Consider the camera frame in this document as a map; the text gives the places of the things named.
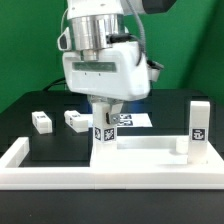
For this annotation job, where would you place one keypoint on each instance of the white U-shaped fence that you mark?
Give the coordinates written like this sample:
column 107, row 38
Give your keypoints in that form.
column 14, row 177

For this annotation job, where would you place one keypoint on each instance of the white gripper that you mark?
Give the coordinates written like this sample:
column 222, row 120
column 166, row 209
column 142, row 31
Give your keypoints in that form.
column 120, row 73

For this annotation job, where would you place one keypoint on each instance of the AprilTag marker sheet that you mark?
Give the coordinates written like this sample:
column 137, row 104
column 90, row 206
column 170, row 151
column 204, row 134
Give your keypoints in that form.
column 135, row 120

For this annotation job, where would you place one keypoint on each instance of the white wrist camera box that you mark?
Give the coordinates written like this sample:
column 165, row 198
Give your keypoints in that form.
column 154, row 69

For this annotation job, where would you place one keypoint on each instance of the white desk tabletop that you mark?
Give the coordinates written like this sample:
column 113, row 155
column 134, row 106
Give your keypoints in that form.
column 143, row 153

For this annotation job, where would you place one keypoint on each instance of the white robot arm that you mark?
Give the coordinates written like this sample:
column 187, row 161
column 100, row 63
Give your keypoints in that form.
column 94, row 25

